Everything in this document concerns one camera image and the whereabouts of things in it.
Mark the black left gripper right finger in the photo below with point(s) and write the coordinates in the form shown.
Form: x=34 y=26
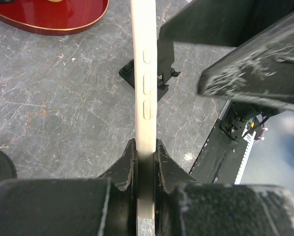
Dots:
x=185 y=207

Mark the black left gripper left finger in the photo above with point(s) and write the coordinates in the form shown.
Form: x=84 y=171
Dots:
x=101 y=206

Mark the white slotted cable duct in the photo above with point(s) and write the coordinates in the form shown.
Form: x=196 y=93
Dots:
x=250 y=141

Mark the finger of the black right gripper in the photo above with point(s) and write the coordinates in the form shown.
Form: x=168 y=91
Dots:
x=260 y=71
x=224 y=22

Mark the red round tray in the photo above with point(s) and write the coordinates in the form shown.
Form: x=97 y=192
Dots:
x=52 y=17

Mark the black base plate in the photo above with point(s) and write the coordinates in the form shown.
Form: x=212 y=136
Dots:
x=220 y=158

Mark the phone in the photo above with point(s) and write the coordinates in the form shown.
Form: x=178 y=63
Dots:
x=143 y=18

